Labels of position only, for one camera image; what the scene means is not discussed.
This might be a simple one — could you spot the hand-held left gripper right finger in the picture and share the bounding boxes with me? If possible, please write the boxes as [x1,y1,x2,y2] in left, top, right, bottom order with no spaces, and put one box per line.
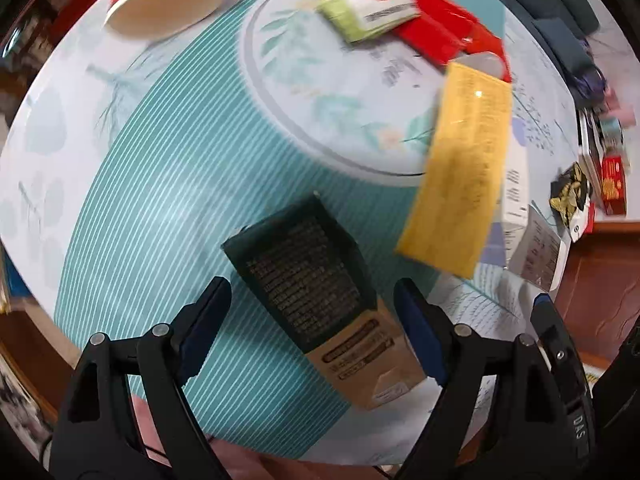
[393,277,571,480]

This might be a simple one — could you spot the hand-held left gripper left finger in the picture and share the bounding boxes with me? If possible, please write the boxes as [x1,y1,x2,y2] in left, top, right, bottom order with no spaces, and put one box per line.
[49,276,233,480]

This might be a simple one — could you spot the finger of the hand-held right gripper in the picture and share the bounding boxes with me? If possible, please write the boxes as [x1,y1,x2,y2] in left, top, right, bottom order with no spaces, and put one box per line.
[531,294,586,401]

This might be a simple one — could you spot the dark green and kraft box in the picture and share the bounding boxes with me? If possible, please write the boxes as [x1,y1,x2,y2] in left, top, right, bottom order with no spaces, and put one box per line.
[221,192,428,411]

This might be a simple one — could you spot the red snack packet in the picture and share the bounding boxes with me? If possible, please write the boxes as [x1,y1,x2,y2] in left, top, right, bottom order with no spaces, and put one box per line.
[392,0,512,83]

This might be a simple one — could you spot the white printed packet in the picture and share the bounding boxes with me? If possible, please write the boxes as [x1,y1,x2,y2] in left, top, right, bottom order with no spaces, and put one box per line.
[510,207,571,293]

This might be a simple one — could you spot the black and yellow packet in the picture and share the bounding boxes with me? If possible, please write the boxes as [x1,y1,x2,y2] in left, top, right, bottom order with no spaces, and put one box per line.
[550,162,593,243]

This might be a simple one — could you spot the large red gift box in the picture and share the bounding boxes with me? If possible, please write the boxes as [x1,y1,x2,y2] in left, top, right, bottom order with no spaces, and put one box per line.
[597,155,631,216]

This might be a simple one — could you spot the yellow flat box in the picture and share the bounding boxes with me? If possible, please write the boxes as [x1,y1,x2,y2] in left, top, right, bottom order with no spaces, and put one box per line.
[395,55,531,278]

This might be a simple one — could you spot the purple bag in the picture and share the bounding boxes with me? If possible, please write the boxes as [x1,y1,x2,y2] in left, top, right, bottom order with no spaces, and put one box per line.
[575,67,608,101]

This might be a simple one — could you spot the green and white snack bag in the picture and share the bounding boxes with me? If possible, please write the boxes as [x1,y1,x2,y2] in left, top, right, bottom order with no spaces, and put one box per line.
[317,0,421,43]

